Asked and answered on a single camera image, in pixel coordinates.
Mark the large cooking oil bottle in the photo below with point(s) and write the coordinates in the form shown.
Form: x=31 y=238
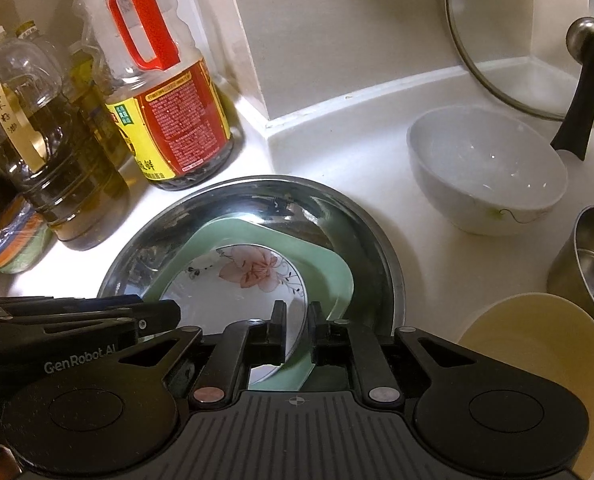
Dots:
x=52 y=160

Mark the large stainless steel basin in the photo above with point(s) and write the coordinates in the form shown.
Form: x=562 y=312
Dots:
x=367 y=250

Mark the small steel bowl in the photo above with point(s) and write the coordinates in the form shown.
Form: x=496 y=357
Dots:
x=592 y=265

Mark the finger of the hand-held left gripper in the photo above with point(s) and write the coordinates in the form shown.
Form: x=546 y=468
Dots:
x=52 y=306
x=152 y=316

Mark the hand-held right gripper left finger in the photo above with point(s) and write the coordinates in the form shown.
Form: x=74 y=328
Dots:
x=278 y=332

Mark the green square plate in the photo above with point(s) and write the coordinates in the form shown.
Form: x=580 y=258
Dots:
x=327 y=270

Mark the yellow oil bottle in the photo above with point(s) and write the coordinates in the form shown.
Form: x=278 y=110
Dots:
x=107 y=130

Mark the white bowl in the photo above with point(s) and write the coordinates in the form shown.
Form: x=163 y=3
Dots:
x=477 y=175

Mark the small floral plate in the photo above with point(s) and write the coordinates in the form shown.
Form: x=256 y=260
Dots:
x=247 y=270

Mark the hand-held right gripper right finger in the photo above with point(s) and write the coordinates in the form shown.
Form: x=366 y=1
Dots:
x=317 y=332

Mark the cream ribbed bowl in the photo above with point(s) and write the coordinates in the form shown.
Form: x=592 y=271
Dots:
x=527 y=350

